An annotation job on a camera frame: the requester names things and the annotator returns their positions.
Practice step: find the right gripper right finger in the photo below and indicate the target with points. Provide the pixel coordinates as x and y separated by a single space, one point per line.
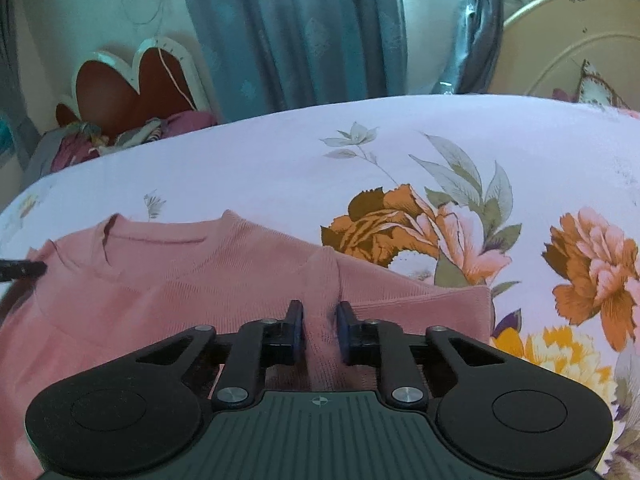
358 339

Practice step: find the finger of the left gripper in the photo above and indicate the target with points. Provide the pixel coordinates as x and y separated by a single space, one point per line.
12 270

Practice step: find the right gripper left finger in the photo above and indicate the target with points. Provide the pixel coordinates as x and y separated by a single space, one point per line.
283 341

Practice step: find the pink knit sweater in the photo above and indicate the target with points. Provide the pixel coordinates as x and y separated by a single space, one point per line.
122 285

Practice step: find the pile of clothes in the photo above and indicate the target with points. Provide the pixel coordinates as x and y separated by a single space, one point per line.
82 141

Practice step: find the red heart-shaped headboard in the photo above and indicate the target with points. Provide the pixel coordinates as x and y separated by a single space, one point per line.
161 80

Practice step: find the floral pink bed sheet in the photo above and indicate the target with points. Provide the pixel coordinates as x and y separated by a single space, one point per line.
536 200

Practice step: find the blue tied right curtain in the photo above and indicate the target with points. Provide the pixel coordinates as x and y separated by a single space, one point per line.
474 55

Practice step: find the blue left curtain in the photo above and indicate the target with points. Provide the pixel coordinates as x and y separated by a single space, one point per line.
264 56

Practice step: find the cream round headboard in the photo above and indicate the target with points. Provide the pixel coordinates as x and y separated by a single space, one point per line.
549 47

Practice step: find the white orange patterned pillow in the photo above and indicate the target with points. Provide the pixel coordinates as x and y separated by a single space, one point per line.
593 89

